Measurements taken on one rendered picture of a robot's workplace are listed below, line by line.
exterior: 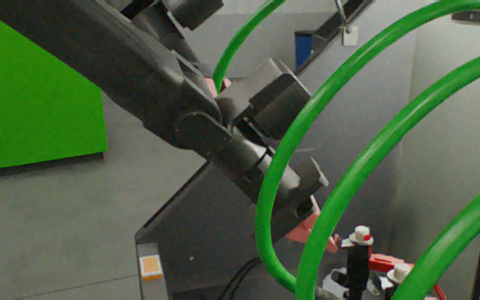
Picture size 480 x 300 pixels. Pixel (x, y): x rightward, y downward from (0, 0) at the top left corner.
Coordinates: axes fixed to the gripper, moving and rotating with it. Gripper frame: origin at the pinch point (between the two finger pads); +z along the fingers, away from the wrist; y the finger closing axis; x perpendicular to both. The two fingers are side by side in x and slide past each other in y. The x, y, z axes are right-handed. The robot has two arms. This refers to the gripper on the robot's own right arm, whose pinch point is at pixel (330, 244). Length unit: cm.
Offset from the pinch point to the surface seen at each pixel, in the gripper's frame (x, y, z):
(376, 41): -9.5, 16.4, -18.2
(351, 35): 33.3, 22.1, -8.9
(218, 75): 10.0, 2.9, -22.4
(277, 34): 700, 39, 79
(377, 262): -1.0, 2.7, 5.2
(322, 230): -19.0, 4.2, -13.6
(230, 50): 9.7, 6.1, -23.7
